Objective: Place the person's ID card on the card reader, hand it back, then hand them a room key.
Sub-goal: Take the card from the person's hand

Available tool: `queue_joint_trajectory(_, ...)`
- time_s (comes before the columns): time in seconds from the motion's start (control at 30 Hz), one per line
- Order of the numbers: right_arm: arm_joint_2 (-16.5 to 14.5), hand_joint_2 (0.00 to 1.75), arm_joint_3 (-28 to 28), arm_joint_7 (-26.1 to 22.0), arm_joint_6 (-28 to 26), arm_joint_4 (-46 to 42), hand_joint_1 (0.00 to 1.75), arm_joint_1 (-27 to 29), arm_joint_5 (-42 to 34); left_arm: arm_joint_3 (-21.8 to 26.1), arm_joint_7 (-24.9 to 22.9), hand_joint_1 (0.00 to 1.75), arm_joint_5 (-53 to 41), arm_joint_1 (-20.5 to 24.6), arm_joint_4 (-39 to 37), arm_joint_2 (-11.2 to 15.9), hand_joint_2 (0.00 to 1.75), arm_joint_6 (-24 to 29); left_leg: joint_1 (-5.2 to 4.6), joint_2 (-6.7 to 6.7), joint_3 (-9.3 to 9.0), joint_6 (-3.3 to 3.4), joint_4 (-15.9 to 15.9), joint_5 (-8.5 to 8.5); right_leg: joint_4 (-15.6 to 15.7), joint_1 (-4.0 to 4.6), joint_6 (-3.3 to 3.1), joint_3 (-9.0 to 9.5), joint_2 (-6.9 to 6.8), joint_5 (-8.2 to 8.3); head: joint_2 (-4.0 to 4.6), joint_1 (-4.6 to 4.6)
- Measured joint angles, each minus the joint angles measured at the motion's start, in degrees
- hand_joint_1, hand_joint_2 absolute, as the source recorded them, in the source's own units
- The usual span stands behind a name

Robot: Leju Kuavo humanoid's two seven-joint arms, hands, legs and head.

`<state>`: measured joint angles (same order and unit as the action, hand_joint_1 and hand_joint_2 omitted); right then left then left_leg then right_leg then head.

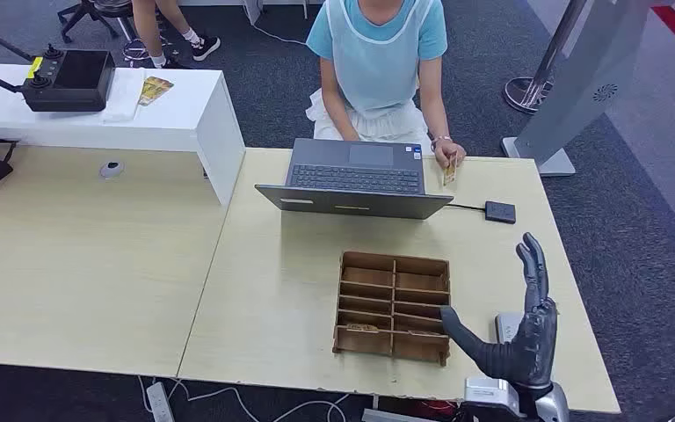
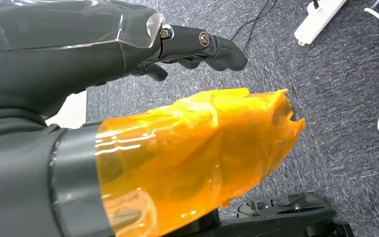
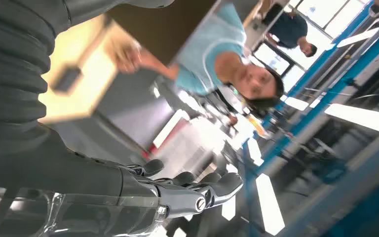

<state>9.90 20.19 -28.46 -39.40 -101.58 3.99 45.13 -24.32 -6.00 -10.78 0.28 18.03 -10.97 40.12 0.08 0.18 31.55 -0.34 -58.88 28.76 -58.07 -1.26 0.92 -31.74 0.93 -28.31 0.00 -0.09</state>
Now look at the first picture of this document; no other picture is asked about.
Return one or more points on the black chair base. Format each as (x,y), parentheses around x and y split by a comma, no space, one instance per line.
(90,10)

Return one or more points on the red object under desk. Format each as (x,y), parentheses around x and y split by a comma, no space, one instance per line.
(436,408)

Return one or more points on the person's left hand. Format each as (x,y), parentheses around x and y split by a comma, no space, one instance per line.
(447,150)

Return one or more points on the white folded cloth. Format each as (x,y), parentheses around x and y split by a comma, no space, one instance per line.
(122,96)

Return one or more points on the white desk riser shelf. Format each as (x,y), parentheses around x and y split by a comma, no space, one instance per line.
(186,110)

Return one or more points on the yellow printed leaflet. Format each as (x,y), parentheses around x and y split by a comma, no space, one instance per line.
(154,90)

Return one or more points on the wooden compartment tray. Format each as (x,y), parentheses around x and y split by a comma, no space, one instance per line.
(394,291)

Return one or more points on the grey box under desk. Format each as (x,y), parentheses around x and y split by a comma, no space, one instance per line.
(387,417)

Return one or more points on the seated person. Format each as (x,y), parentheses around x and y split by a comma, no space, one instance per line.
(378,64)

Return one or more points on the grey kiosk stand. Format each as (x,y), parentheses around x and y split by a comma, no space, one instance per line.
(588,76)

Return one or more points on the standing person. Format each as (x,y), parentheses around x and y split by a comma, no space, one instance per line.
(145,29)

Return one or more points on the person's right forearm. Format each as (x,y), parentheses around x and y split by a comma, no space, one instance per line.
(340,119)

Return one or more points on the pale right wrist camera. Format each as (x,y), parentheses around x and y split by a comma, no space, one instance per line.
(486,397)

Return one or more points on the yellow brown ID card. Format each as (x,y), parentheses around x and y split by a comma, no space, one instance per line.
(450,173)

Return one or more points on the person's left forearm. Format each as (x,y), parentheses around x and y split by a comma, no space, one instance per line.
(437,116)

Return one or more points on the white power strip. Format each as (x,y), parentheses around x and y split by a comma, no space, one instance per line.
(160,403)

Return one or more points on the grey desk grommet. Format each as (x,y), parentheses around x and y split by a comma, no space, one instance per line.
(111,169)

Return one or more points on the white table leg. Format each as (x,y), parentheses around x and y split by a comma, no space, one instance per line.
(253,10)

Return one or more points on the small black square box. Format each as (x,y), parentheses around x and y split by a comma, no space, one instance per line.
(500,212)

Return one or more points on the grey open laptop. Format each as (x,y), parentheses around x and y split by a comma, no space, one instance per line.
(355,177)

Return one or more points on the chrome stanchion post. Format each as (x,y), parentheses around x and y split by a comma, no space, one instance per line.
(532,87)

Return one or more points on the black remote controller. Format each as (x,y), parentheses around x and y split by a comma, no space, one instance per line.
(75,78)

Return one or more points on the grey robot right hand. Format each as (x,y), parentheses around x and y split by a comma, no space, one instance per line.
(526,349)

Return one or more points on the grey card reader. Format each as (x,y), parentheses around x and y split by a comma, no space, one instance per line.
(506,326)

